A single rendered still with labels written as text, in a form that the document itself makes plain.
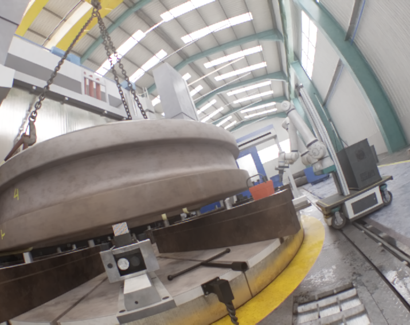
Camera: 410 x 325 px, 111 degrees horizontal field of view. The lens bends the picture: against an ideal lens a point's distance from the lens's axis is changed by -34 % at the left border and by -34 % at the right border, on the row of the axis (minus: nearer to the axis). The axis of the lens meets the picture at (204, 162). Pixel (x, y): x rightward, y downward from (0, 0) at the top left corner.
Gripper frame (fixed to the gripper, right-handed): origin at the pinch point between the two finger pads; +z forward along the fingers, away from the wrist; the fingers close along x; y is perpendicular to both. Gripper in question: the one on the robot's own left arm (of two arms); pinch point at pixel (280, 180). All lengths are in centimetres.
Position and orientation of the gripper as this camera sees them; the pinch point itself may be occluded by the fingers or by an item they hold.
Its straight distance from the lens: 251.4
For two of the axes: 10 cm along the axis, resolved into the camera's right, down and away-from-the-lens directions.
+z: 0.1, 10.0, 0.8
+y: -8.9, -0.3, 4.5
